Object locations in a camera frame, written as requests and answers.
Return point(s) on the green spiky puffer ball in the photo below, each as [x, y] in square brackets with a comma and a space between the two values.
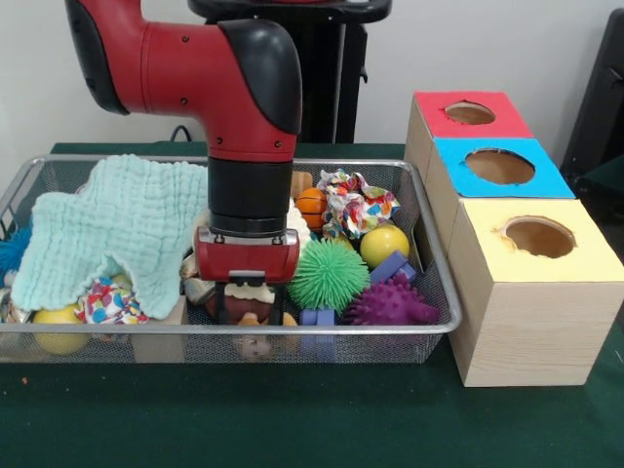
[329, 273]

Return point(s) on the colourful crumpled cloth ball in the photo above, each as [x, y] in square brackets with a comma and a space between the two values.
[109, 302]
[351, 205]

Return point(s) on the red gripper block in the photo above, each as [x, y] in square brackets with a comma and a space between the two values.
[244, 256]

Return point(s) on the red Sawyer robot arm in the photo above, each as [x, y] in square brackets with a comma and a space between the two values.
[195, 63]

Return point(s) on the wooden three-hole sorting box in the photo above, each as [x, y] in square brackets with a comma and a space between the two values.
[536, 331]

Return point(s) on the cream muslin cloth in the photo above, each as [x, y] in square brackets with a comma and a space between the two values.
[297, 219]

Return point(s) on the brown toy football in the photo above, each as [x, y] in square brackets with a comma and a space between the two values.
[246, 308]

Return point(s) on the small brown plush doll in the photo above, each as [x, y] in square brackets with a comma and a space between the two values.
[251, 319]

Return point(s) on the small orange basketball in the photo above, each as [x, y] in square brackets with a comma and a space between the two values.
[312, 207]

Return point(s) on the black chair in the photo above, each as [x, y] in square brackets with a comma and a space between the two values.
[604, 97]

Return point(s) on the mint green muslin cloth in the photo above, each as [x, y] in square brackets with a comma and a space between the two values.
[122, 214]

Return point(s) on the purple knobbly rubber ball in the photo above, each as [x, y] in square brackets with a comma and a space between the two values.
[390, 302]

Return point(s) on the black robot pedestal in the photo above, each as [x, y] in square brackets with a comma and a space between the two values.
[331, 73]

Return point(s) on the dark green table cloth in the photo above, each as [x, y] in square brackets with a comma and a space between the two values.
[604, 183]
[292, 419]

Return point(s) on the yellow smooth ball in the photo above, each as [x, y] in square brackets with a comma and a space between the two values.
[384, 246]

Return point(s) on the purple plastic block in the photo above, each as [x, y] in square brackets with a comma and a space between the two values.
[390, 265]

